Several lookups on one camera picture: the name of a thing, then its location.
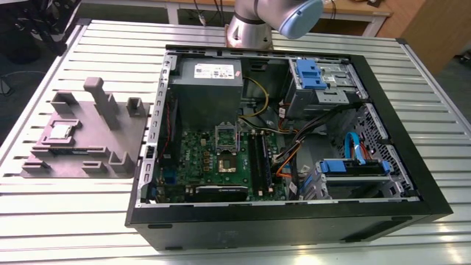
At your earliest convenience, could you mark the green motherboard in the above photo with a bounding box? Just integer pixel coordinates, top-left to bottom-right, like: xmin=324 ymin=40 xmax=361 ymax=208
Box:
xmin=150 ymin=129 xmax=292 ymax=204

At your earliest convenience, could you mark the grey power supply unit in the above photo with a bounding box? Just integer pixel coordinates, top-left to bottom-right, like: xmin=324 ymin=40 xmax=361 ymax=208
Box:
xmin=168 ymin=57 xmax=244 ymax=130

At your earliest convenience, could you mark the hard disk in blue carrier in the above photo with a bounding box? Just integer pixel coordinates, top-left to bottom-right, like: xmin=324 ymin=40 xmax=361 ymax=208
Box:
xmin=318 ymin=160 xmax=390 ymax=177

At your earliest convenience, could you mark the orange wire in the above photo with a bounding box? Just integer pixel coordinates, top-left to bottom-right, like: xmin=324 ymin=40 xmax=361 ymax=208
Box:
xmin=274 ymin=142 xmax=305 ymax=179

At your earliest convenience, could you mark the black RAM slot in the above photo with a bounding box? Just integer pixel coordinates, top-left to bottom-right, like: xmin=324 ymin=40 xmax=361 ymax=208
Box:
xmin=246 ymin=131 xmax=262 ymax=194

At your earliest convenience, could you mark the black sleeved cable bundle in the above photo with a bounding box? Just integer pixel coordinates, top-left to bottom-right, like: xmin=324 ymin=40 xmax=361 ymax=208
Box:
xmin=292 ymin=102 xmax=365 ymax=144

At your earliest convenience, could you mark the brown wooden cabinet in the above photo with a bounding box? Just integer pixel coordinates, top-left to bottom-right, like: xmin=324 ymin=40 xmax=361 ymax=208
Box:
xmin=378 ymin=0 xmax=471 ymax=75

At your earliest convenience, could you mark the black graphics card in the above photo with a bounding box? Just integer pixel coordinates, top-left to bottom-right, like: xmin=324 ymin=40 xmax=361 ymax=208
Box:
xmin=185 ymin=183 xmax=249 ymax=204

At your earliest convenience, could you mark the yellow wire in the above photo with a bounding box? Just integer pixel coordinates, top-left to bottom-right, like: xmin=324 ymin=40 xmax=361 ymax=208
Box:
xmin=238 ymin=76 xmax=272 ymax=119

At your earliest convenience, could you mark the perforated metal drive cage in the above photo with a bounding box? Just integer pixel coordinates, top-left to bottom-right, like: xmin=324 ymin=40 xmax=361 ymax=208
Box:
xmin=297 ymin=159 xmax=420 ymax=202

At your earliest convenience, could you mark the CPU socket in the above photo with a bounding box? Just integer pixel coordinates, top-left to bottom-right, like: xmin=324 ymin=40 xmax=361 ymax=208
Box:
xmin=216 ymin=155 xmax=240 ymax=174

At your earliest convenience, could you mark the blue plastic drive latch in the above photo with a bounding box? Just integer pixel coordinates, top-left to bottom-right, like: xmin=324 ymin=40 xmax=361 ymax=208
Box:
xmin=294 ymin=59 xmax=328 ymax=91

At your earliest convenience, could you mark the grey parts rack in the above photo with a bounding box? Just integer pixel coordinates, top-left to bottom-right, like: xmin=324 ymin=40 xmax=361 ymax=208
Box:
xmin=18 ymin=77 xmax=153 ymax=179

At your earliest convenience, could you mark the black PC case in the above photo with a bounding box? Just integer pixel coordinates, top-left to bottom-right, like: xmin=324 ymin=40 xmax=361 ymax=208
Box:
xmin=123 ymin=44 xmax=453 ymax=252

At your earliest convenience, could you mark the wooden desk white frame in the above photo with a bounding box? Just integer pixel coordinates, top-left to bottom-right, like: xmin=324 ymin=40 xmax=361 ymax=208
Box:
xmin=161 ymin=0 xmax=393 ymax=38

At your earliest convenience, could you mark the metal socket cover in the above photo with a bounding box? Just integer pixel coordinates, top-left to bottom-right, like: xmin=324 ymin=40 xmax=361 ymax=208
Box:
xmin=214 ymin=124 xmax=240 ymax=153

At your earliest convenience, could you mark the dark RAM stick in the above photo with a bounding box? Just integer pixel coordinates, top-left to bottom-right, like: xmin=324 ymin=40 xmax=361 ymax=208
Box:
xmin=256 ymin=132 xmax=276 ymax=191
xmin=49 ymin=148 xmax=89 ymax=156

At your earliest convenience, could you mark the blue data cable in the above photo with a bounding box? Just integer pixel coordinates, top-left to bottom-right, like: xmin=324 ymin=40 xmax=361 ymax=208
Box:
xmin=345 ymin=132 xmax=368 ymax=166

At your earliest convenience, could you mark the silver CPU green edge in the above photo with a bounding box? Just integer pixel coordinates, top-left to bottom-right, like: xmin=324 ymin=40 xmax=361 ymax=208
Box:
xmin=49 ymin=124 xmax=74 ymax=139

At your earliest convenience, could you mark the black cable metal plug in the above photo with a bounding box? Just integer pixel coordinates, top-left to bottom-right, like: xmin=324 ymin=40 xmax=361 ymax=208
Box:
xmin=193 ymin=0 xmax=208 ymax=28

